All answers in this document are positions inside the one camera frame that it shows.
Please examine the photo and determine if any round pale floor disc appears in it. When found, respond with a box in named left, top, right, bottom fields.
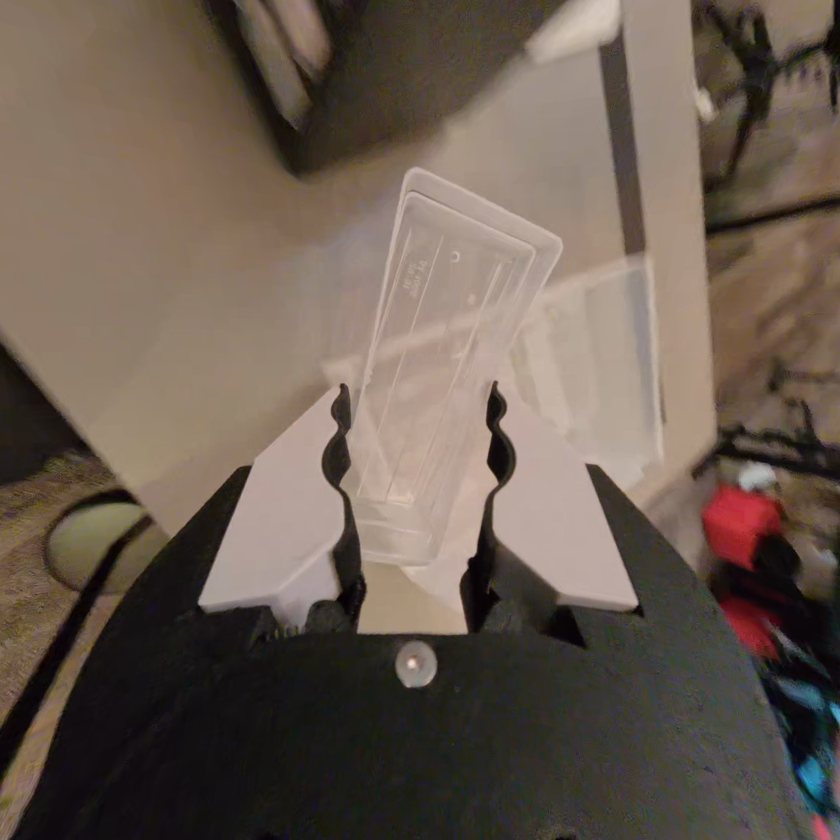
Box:
left=49, top=502, right=152, bottom=592

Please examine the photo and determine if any red tote bag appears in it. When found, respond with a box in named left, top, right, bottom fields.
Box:
left=701, top=482, right=788, bottom=660

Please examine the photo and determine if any black office chair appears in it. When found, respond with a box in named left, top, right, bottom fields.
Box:
left=692, top=394, right=840, bottom=483

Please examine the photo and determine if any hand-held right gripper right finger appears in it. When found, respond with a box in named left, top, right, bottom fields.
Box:
left=459, top=381, right=641, bottom=634

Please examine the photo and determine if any small clear plastic drawer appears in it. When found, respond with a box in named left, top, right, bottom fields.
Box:
left=351, top=167, right=564, bottom=567

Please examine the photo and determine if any black floor cable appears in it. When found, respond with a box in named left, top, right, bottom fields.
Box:
left=0, top=518, right=155, bottom=775

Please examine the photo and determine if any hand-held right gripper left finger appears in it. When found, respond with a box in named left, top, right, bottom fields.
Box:
left=197, top=382, right=366, bottom=634

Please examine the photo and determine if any black drawer cabinet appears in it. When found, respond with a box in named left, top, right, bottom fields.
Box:
left=210, top=0, right=621, bottom=175

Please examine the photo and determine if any large clear plastic drawer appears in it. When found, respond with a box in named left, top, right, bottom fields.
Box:
left=322, top=256, right=664, bottom=473

